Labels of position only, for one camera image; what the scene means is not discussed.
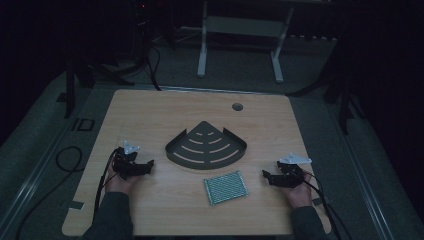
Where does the person's right hand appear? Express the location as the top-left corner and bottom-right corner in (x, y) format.
(285, 173), (314, 210)

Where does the black floor cable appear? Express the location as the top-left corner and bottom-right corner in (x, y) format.
(14, 145), (84, 240)

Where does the white metal desk frame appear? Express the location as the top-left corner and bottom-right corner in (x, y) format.
(196, 0), (295, 85)

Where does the person's left hand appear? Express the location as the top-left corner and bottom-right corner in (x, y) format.
(105, 170), (142, 196)

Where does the black metal stand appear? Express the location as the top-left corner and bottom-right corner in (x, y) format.
(285, 71), (364, 136)
(63, 54), (136, 120)

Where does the black background cable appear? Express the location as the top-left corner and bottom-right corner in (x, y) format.
(145, 41), (164, 92)

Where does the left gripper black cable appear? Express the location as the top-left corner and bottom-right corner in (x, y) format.
(92, 147), (120, 223)

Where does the dark metal corner shelf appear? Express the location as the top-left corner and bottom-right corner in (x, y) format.
(164, 120), (248, 171)

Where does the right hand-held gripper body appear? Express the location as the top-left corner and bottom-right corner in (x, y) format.
(275, 152), (313, 189)

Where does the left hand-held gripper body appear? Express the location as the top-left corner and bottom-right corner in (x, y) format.
(112, 140), (146, 181)

